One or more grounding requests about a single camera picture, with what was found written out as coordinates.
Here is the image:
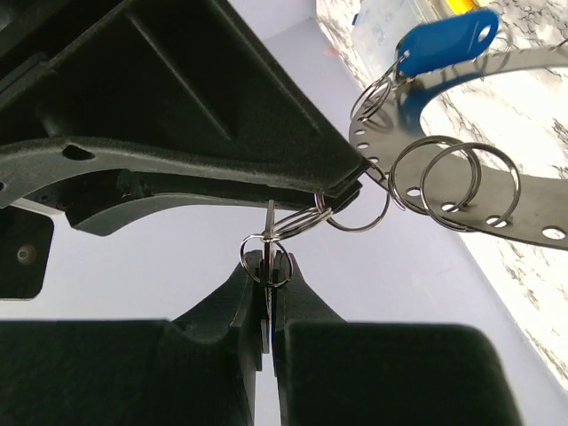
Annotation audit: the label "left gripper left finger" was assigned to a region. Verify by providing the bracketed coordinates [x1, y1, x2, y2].
[1, 267, 260, 425]

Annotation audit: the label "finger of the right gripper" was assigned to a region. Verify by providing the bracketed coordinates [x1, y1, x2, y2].
[1, 1, 367, 208]
[66, 168, 363, 236]

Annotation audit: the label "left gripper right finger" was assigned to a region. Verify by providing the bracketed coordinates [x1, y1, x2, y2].
[272, 254, 522, 425]

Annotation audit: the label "keys with blue tag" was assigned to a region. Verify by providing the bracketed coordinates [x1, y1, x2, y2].
[239, 163, 391, 320]

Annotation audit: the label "perforated metal ring disc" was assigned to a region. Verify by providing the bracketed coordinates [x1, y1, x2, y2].
[349, 47, 567, 250]

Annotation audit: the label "blue plastic key tag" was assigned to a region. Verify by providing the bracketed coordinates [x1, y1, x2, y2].
[396, 8, 500, 78]

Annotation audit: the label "clear plastic organizer box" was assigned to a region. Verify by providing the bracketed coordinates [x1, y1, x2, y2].
[351, 0, 452, 81]

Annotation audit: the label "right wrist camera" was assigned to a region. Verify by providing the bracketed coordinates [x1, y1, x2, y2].
[0, 206, 54, 300]

